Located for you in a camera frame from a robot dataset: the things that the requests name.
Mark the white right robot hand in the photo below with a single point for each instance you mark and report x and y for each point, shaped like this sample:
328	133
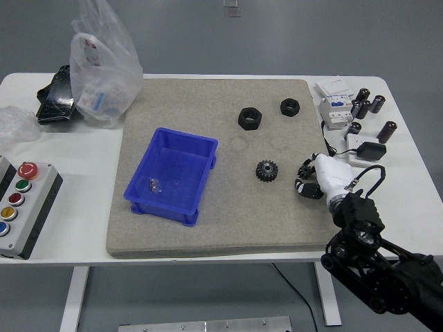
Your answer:
334	174

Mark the large black gear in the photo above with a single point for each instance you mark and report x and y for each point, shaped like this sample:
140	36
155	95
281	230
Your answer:
267	171

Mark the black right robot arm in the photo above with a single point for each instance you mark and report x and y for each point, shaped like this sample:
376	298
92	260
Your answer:
360	211

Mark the small black hex nut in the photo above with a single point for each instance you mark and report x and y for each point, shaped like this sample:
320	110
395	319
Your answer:
290	107

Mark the large black hex nut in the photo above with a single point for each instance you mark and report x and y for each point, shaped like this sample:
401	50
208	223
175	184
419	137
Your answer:
250	119

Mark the blue plastic box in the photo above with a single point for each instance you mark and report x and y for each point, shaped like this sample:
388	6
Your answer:
173	166

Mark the grey push-button control box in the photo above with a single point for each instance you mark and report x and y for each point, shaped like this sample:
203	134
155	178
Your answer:
38	204

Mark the black power adapter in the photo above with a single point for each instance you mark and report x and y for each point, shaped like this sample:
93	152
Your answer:
372	151

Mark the black cylindrical capacitor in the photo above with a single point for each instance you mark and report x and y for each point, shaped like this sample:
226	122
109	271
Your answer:
356	108
354	129
387	132
378	103
363	95
365	110

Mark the white circuit breaker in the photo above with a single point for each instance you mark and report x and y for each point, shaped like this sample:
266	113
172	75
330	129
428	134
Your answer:
334	112

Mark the white table leg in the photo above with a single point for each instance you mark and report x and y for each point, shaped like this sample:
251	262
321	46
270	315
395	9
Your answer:
73	297
330	301

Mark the grey-brown mat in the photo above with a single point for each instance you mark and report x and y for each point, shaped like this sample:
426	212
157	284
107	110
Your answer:
207	228

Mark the small clear screw bag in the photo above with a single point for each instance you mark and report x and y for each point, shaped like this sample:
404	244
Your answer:
154	185

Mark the silver metal plate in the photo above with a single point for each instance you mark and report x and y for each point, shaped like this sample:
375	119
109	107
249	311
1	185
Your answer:
207	325

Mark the blue and white packets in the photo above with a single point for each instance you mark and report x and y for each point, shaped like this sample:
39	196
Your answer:
100	100

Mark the clear plastic bag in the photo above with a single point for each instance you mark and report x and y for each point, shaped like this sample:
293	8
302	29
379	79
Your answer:
114	52

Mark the black wrapped plastic part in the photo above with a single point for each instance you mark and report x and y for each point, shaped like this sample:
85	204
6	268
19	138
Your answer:
55	100

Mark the crumpled clear plastic wrap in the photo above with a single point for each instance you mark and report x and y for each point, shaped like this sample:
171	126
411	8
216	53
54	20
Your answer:
15	124

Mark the white switch plate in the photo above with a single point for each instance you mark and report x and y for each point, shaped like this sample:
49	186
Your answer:
334	87

